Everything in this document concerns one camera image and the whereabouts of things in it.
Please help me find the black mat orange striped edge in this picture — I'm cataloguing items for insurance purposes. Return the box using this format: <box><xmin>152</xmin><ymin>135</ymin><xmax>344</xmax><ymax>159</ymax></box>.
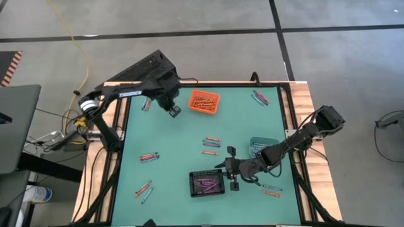
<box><xmin>0</xmin><ymin>50</ymin><xmax>24</xmax><ymax>88</ymax></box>

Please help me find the black aluminium table frame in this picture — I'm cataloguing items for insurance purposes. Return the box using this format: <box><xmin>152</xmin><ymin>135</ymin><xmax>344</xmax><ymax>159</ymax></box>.
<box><xmin>71</xmin><ymin>80</ymin><xmax>344</xmax><ymax>227</ymax></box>

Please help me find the orange plastic basket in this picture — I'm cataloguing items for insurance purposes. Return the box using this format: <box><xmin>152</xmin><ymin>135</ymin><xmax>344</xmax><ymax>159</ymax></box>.
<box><xmin>187</xmin><ymin>89</ymin><xmax>221</xmax><ymax>115</ymax></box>

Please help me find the yellow cable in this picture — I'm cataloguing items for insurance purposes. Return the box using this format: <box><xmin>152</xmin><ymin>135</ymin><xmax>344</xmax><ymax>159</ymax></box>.
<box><xmin>46</xmin><ymin>0</ymin><xmax>91</xmax><ymax>116</ymax></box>

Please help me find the teal plastic bin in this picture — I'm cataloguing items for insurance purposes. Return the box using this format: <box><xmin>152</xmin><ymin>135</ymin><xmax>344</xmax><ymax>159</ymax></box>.
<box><xmin>248</xmin><ymin>136</ymin><xmax>280</xmax><ymax>158</ymax></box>

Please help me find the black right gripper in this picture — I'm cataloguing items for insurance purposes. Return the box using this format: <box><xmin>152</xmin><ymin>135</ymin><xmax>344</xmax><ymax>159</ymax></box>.
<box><xmin>214</xmin><ymin>146</ymin><xmax>250</xmax><ymax>192</ymax></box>

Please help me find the black perforated computer case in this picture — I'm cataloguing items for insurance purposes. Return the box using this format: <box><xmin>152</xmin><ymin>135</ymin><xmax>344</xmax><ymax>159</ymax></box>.
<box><xmin>105</xmin><ymin>49</ymin><xmax>177</xmax><ymax>83</ymax></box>

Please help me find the green table mat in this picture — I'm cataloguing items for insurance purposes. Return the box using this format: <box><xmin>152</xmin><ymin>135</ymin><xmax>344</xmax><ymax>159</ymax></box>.
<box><xmin>109</xmin><ymin>85</ymin><xmax>303</xmax><ymax>226</ymax></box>

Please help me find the black plastic basket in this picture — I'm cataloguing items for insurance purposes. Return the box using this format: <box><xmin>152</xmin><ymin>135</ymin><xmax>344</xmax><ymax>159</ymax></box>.
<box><xmin>188</xmin><ymin>168</ymin><xmax>226</xmax><ymax>199</ymax></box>

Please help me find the grey chair base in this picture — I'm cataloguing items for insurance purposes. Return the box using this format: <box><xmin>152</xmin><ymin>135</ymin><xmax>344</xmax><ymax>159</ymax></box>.
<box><xmin>374</xmin><ymin>110</ymin><xmax>404</xmax><ymax>152</ymax></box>

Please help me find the black power strip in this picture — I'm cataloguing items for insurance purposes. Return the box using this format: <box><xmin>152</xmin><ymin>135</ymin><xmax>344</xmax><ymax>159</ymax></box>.
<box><xmin>47</xmin><ymin>131</ymin><xmax>83</xmax><ymax>151</ymax></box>

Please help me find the grey side desk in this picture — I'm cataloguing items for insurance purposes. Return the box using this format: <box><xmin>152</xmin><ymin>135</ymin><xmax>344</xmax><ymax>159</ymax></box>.
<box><xmin>0</xmin><ymin>84</ymin><xmax>42</xmax><ymax>175</ymax></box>

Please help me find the black desk support bar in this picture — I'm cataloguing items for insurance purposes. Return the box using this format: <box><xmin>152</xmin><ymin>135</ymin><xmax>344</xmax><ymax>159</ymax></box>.
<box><xmin>17</xmin><ymin>152</ymin><xmax>83</xmax><ymax>183</ymax></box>

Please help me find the white and blue bottle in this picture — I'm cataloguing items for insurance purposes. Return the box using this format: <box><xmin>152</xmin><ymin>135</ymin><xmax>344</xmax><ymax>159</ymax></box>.
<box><xmin>22</xmin><ymin>185</ymin><xmax>53</xmax><ymax>204</ymax></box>

